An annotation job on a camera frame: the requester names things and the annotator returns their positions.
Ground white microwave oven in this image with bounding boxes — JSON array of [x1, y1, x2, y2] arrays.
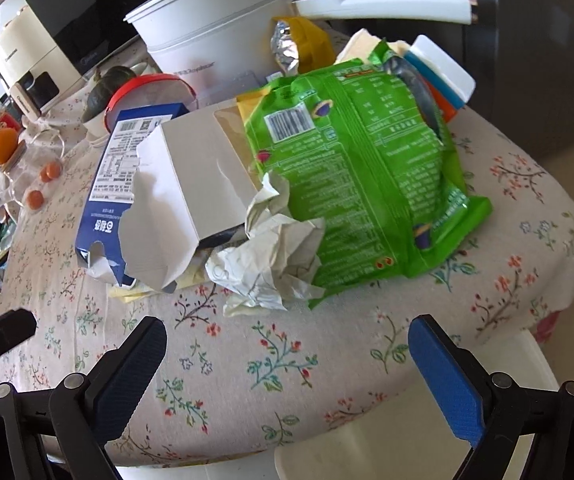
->
[[0, 0, 147, 119]]

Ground orange white blue carton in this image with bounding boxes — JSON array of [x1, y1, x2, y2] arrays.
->
[[336, 28, 477, 131]]

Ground white trash bin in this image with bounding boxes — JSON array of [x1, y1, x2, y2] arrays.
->
[[118, 330, 558, 479]]

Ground green snack bag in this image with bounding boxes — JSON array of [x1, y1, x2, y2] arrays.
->
[[236, 42, 492, 296]]

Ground floral tablecloth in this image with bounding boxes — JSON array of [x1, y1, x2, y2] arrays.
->
[[0, 96, 574, 465]]

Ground white paper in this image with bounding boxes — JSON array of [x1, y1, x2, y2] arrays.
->
[[206, 171, 326, 318]]

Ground dark green pumpkin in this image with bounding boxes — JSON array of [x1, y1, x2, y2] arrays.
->
[[81, 66, 136, 122]]

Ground grey refrigerator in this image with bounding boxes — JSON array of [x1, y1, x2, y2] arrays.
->
[[326, 0, 574, 162]]

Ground blue milk carton box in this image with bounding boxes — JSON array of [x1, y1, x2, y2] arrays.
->
[[74, 100, 260, 292]]

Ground stacked white bowls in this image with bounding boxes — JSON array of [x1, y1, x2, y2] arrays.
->
[[82, 113, 109, 148]]

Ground red rimmed clear lid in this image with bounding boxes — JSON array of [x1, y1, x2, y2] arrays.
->
[[104, 74, 198, 132]]

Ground white electric cooking pot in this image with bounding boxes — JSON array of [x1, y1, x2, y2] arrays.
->
[[124, 0, 474, 106]]

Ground yellow foil snack bag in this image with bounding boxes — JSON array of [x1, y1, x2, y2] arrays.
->
[[270, 16, 336, 76]]

